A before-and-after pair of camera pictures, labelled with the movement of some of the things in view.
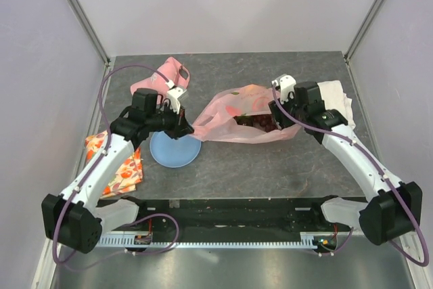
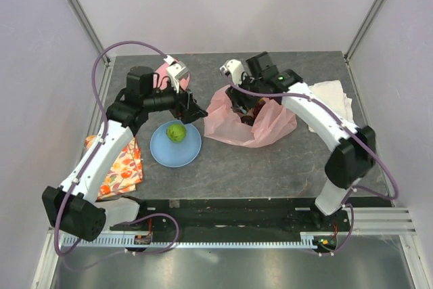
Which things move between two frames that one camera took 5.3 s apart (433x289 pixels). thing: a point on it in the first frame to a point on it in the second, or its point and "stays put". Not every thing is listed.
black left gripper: [180, 126] to [185, 107]
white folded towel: [334, 97] stays put
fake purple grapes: [265, 122] to [249, 119]
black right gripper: [277, 110] to [235, 94]
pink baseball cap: [173, 70] stays put
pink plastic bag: [217, 122] stays put
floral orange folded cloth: [127, 176] stays put
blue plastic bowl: [174, 153] stays put
